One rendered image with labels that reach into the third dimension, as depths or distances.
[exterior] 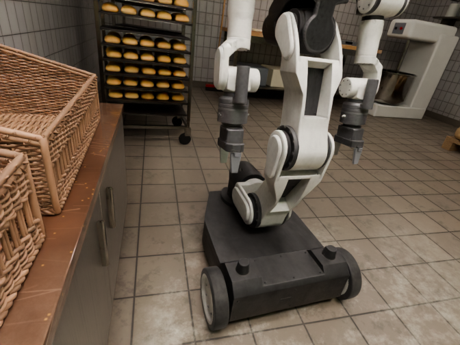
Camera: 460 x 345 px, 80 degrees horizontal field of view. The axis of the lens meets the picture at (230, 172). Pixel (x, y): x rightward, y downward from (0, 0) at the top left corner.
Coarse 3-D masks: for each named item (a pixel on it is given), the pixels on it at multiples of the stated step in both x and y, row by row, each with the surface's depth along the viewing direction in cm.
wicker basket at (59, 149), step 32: (0, 64) 81; (32, 64) 83; (64, 64) 85; (0, 96) 85; (64, 96) 89; (96, 96) 90; (0, 128) 41; (32, 128) 81; (64, 128) 56; (96, 128) 87; (32, 160) 44; (64, 160) 55; (64, 192) 54
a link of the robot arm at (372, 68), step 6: (360, 60) 90; (366, 60) 90; (372, 60) 90; (378, 60) 90; (360, 66) 96; (366, 66) 95; (372, 66) 92; (378, 66) 91; (366, 72) 96; (372, 72) 94; (378, 72) 92; (372, 78) 94; (378, 78) 93; (378, 84) 94
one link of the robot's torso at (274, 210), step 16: (272, 144) 85; (272, 160) 86; (272, 176) 87; (288, 176) 88; (304, 176) 90; (320, 176) 92; (256, 192) 109; (272, 192) 94; (288, 192) 103; (304, 192) 95; (256, 208) 107; (272, 208) 98; (288, 208) 104; (256, 224) 107; (272, 224) 110
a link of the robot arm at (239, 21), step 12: (228, 0) 71; (240, 0) 69; (252, 0) 70; (228, 12) 72; (240, 12) 70; (252, 12) 71; (228, 24) 73; (240, 24) 71; (228, 36) 73; (240, 36) 72
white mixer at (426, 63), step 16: (400, 32) 382; (416, 32) 371; (432, 32) 377; (448, 32) 383; (416, 48) 415; (432, 48) 392; (448, 48) 391; (416, 64) 415; (432, 64) 398; (384, 80) 400; (400, 80) 392; (416, 80) 415; (432, 80) 411; (384, 96) 407; (400, 96) 404; (416, 96) 418; (368, 112) 425; (384, 112) 418; (400, 112) 425; (416, 112) 432
